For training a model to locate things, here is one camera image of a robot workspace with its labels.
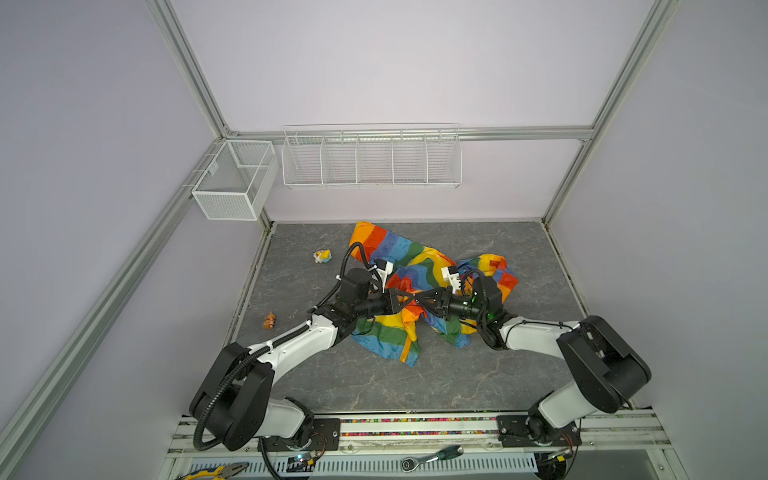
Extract rainbow striped jacket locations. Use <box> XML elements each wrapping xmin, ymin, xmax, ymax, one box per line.
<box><xmin>349</xmin><ymin>222</ymin><xmax>519</xmax><ymax>366</ymax></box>

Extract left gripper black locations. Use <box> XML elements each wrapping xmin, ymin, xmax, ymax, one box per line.
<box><xmin>354</xmin><ymin>287</ymin><xmax>413</xmax><ymax>319</ymax></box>

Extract long white wire basket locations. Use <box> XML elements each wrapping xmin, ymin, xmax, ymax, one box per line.
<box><xmin>281</xmin><ymin>123</ymin><xmax>463</xmax><ymax>188</ymax></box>

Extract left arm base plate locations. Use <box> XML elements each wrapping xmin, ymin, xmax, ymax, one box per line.
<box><xmin>265</xmin><ymin>417</ymin><xmax>341</xmax><ymax>452</ymax></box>

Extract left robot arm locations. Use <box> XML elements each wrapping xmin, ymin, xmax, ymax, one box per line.
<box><xmin>189</xmin><ymin>258</ymin><xmax>412</xmax><ymax>451</ymax></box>

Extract white slotted cable duct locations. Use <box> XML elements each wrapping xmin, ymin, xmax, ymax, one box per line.
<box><xmin>188</xmin><ymin>453</ymin><xmax>539</xmax><ymax>479</ymax></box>

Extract small orange toy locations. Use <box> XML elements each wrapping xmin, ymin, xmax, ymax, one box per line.
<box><xmin>263</xmin><ymin>312</ymin><xmax>277</xmax><ymax>330</ymax></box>

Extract yellow handled pliers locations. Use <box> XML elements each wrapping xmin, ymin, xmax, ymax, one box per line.
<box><xmin>177</xmin><ymin>462</ymin><xmax>249</xmax><ymax>480</ymax></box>

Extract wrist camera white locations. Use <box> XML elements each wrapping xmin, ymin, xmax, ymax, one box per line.
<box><xmin>372</xmin><ymin>258</ymin><xmax>394</xmax><ymax>289</ymax></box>
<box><xmin>441</xmin><ymin>265</ymin><xmax>465</xmax><ymax>295</ymax></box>

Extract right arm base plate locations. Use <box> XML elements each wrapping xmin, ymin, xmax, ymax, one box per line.
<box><xmin>496</xmin><ymin>414</ymin><xmax>582</xmax><ymax>448</ymax></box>

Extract small yellow duck toy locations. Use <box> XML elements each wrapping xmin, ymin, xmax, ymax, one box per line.
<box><xmin>313</xmin><ymin>249</ymin><xmax>332</xmax><ymax>264</ymax></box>

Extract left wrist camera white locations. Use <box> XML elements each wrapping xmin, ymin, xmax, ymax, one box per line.
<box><xmin>372</xmin><ymin>258</ymin><xmax>394</xmax><ymax>289</ymax></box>

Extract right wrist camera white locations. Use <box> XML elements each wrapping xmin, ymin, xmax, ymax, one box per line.
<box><xmin>441</xmin><ymin>265</ymin><xmax>465</xmax><ymax>295</ymax></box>

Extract white mesh box basket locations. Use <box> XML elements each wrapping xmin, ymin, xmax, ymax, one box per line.
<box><xmin>192</xmin><ymin>140</ymin><xmax>279</xmax><ymax>221</ymax></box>

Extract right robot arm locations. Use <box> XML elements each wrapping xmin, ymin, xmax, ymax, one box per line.
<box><xmin>414</xmin><ymin>276</ymin><xmax>652</xmax><ymax>446</ymax></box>

